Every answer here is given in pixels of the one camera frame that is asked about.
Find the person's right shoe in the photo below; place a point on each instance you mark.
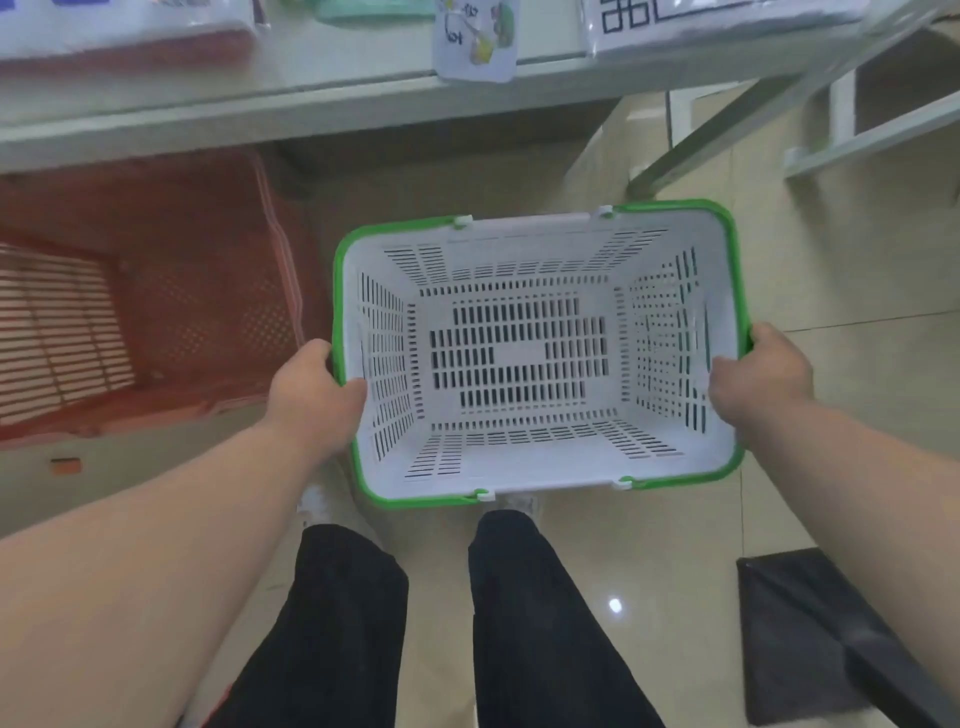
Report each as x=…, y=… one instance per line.
x=523, y=503

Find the person's left shoe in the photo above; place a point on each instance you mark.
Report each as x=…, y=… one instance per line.
x=315, y=502

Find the person's right forearm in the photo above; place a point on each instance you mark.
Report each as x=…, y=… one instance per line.
x=862, y=510

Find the person's leg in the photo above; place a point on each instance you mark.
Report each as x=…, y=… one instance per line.
x=547, y=630
x=322, y=637

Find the person's right hand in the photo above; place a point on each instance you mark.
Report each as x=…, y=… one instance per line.
x=765, y=379

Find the white shelf frame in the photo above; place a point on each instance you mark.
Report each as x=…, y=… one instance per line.
x=825, y=112

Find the person's left forearm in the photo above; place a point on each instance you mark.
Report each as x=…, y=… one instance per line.
x=142, y=570

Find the red white packet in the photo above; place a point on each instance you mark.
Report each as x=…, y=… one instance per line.
x=124, y=34

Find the person's left thumb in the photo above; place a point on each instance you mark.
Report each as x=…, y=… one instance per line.
x=351, y=394

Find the person's left leg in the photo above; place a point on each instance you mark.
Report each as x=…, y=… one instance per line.
x=322, y=637

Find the white black patterned packet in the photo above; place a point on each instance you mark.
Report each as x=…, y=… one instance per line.
x=720, y=19

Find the person's shoe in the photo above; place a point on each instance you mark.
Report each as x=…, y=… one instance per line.
x=315, y=502
x=523, y=503

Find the green packet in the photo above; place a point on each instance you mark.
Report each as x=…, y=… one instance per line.
x=375, y=9

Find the person's left hand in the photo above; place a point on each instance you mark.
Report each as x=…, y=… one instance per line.
x=307, y=409

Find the black floor mat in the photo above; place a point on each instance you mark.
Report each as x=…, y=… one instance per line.
x=825, y=637

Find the white green shopping basket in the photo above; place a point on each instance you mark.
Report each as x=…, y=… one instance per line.
x=536, y=352

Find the white paper shelf tag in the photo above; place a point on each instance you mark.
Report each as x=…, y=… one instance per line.
x=476, y=41

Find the white metal shelf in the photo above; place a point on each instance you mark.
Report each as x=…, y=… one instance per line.
x=375, y=82

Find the red plastic crate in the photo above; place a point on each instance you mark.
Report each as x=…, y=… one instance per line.
x=142, y=300

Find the person's right leg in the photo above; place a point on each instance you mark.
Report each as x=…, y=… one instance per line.
x=547, y=630

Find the person's right thumb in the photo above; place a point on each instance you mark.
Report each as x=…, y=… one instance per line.
x=721, y=379

